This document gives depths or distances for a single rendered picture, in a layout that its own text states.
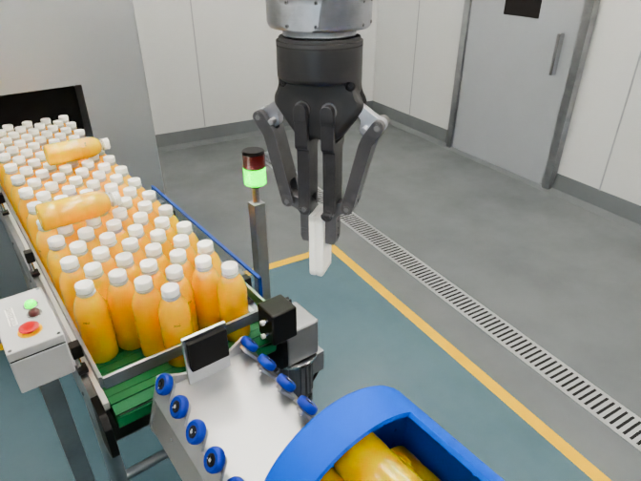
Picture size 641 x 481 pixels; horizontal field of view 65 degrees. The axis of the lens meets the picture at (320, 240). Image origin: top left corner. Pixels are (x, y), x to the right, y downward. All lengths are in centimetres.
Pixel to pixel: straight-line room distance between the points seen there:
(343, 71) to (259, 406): 80
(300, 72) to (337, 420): 43
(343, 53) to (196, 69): 489
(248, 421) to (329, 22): 83
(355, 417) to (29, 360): 68
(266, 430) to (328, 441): 41
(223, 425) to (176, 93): 446
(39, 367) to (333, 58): 88
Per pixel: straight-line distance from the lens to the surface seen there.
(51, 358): 114
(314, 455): 66
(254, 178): 143
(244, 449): 104
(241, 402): 112
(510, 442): 235
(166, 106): 530
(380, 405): 70
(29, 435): 254
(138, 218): 147
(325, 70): 43
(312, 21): 42
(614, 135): 429
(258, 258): 156
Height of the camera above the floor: 175
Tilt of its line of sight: 30 degrees down
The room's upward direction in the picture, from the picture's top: straight up
